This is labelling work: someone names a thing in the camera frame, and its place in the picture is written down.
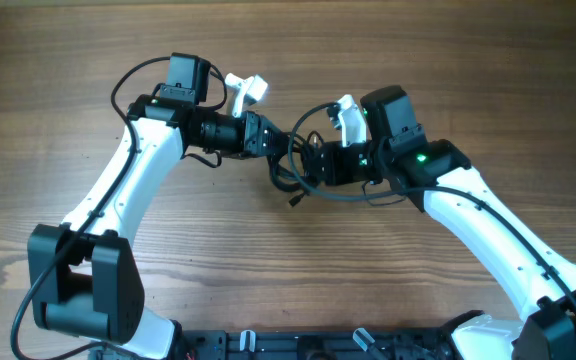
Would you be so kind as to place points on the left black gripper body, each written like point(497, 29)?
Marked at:
point(250, 133)

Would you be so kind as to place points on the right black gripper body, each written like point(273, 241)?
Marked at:
point(349, 164)

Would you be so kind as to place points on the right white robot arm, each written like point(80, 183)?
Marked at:
point(381, 140)

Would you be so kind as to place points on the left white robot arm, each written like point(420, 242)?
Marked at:
point(84, 278)

